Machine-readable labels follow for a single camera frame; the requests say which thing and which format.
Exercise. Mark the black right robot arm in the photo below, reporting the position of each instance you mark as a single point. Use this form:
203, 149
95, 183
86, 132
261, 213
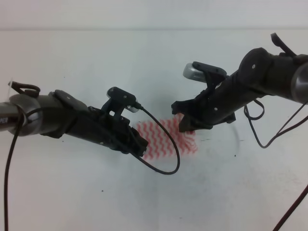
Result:
259, 74

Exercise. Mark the pink white wavy striped towel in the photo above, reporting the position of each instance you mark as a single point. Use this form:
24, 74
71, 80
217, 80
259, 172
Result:
160, 144

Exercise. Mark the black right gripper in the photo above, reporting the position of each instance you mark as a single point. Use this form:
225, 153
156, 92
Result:
204, 114

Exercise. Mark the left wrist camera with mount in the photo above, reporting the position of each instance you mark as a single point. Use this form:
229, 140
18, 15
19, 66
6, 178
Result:
118, 101

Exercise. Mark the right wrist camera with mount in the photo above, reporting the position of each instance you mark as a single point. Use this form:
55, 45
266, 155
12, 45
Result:
211, 75

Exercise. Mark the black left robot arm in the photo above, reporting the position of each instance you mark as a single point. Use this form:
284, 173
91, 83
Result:
59, 113

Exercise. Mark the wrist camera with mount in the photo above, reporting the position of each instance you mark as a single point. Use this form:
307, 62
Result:
211, 75
118, 101

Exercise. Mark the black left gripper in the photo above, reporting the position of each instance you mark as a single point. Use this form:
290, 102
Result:
99, 127

